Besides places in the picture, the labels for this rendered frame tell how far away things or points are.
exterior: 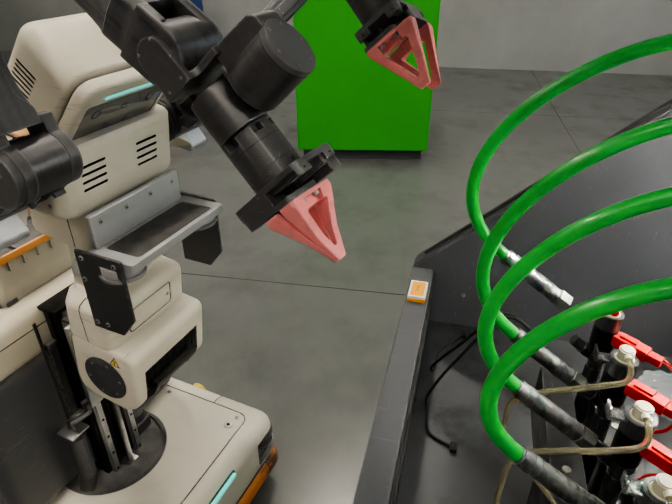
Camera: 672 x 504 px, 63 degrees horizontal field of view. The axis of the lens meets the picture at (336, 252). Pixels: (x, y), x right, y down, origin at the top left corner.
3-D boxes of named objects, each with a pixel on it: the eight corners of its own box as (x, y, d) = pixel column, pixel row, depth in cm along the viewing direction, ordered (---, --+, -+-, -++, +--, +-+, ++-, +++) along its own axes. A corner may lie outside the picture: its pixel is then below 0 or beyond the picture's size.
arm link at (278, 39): (189, 39, 57) (129, 54, 50) (252, -47, 50) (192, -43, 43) (263, 131, 58) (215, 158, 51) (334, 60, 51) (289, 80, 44)
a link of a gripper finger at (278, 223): (356, 254, 49) (293, 169, 48) (308, 284, 53) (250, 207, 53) (388, 223, 54) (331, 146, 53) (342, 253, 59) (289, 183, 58)
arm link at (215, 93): (212, 95, 57) (174, 107, 52) (249, 52, 53) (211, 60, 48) (252, 149, 57) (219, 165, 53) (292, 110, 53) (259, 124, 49)
